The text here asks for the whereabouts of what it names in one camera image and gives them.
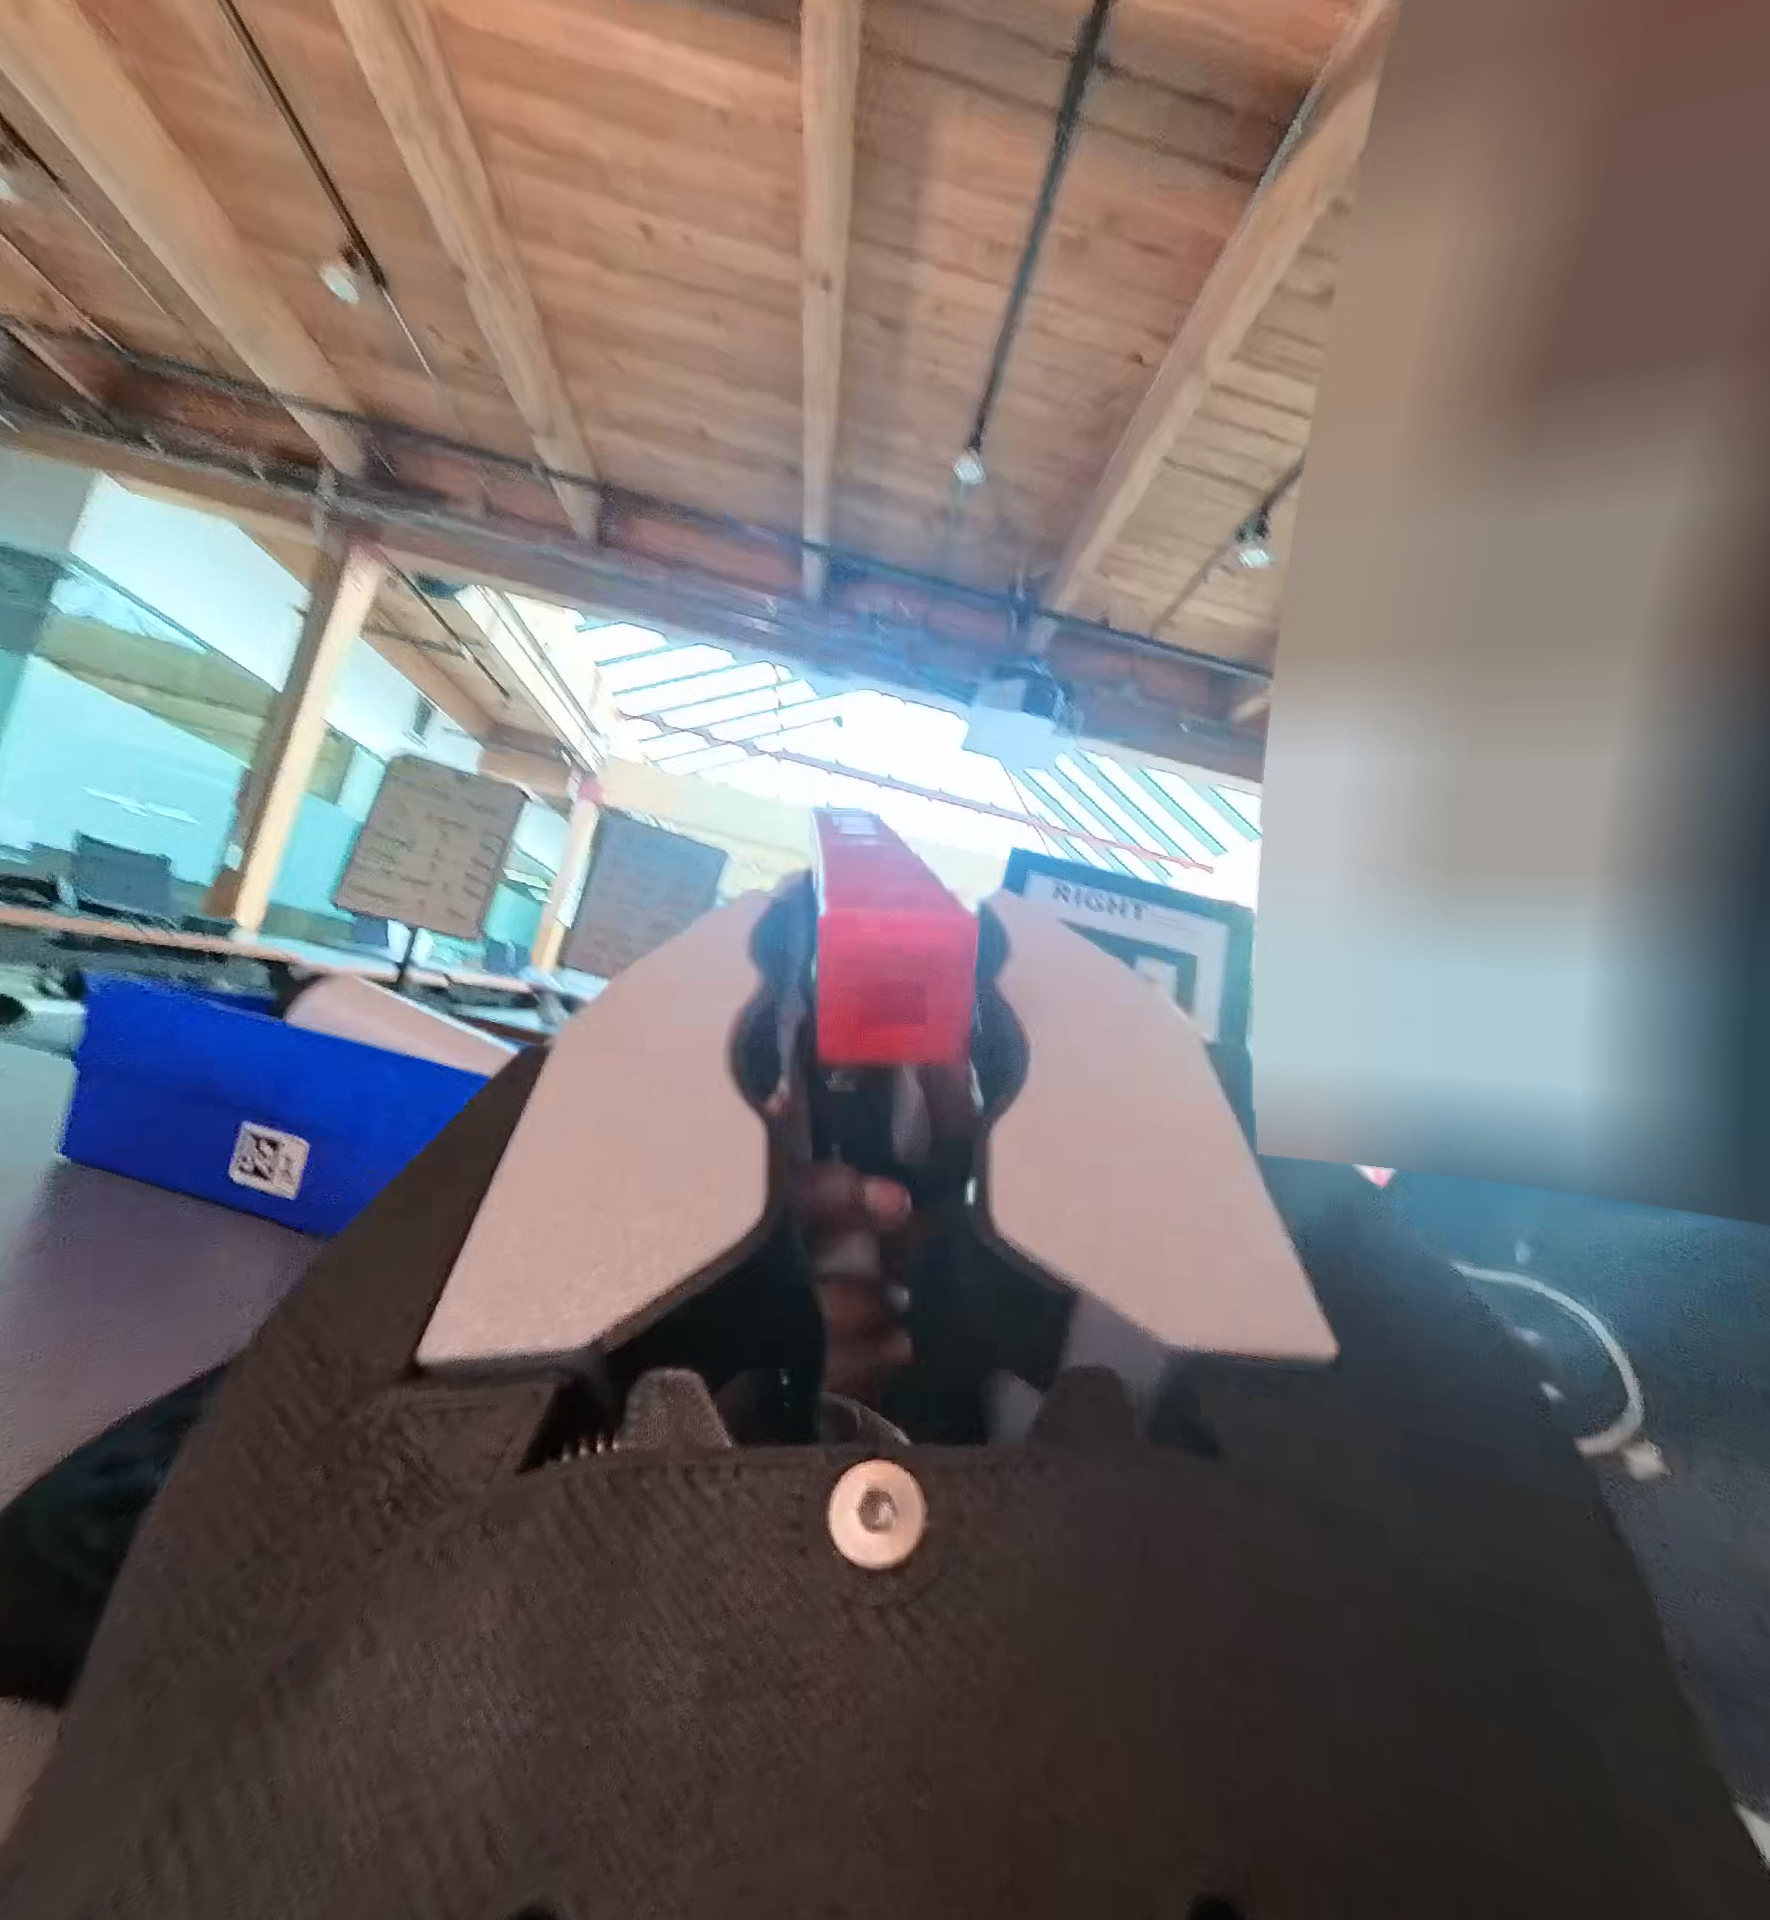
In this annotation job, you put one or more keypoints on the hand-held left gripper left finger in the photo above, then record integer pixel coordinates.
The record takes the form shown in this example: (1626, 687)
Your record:
(600, 1201)

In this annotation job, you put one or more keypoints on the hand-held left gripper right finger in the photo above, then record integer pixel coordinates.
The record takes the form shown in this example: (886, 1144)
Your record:
(1141, 1185)

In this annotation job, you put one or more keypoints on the white bottle with black cap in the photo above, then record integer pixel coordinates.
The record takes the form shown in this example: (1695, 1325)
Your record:
(375, 1020)

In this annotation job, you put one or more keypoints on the red block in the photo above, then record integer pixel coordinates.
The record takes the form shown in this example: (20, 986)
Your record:
(893, 974)

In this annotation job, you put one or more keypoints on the blue plastic bin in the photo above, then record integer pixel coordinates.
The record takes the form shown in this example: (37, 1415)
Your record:
(165, 1080)

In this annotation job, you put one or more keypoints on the person's right hand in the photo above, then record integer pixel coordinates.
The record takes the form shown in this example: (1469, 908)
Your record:
(855, 1320)

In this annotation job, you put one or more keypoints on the framed code sign on stand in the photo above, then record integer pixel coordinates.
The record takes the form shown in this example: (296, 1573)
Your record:
(1170, 960)

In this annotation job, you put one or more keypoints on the whiteboard with green heading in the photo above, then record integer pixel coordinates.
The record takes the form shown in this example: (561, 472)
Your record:
(644, 893)

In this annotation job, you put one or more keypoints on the whiteboard with black heading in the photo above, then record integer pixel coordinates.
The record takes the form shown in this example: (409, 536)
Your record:
(429, 849)

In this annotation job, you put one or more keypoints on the ceiling projector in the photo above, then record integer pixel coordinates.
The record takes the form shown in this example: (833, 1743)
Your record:
(1021, 713)

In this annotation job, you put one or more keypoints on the wooden desk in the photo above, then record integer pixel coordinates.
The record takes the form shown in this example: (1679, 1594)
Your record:
(74, 919)

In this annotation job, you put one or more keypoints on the track spotlight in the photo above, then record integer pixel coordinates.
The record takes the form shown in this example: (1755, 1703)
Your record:
(1254, 549)
(339, 280)
(969, 462)

